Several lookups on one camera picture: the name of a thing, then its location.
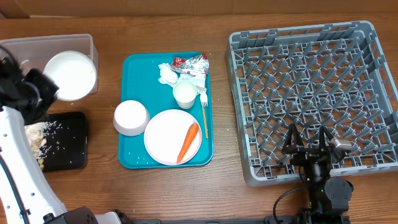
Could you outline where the crumpled silver foil wrapper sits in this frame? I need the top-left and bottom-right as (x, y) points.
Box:
(171, 54), (210, 77)

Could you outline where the white plastic fork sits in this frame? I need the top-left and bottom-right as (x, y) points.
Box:
(200, 92), (208, 107)

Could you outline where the teal plastic serving tray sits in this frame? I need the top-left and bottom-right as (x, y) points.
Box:
(118, 52), (214, 169)

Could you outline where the grey plastic dishwasher rack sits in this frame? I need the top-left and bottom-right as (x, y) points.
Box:
(226, 21), (397, 187)

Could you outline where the pile of rice and peanuts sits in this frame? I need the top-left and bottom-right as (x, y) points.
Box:
(24, 120), (77, 171)

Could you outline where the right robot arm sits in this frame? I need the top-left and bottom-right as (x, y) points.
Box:
(273, 123), (354, 223)

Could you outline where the white paper cup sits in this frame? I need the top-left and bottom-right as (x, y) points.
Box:
(173, 80), (197, 109)

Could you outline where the white bowl with rice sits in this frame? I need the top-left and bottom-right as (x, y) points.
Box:
(113, 100), (150, 136)

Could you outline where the orange carrot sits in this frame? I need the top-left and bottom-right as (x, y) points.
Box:
(177, 123), (199, 164)

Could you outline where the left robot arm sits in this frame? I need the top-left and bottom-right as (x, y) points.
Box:
(1, 47), (132, 224)

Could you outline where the wooden chopstick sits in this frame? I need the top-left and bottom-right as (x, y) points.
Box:
(202, 105), (208, 139)

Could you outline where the white bowl with peanuts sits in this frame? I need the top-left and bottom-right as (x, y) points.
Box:
(44, 50), (97, 101)

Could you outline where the black rectangular waste tray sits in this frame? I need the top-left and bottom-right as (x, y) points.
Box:
(25, 111), (88, 172)

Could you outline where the clear plastic storage bin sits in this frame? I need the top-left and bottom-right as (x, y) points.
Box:
(1, 34), (99, 94)

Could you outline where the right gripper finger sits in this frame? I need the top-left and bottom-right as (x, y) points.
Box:
(319, 126), (334, 153)
(282, 123), (304, 154)

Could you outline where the crumpled white napkin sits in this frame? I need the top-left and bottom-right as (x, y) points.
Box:
(158, 63), (206, 94)

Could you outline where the white round plate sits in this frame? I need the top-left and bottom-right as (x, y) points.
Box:
(144, 110), (202, 166)

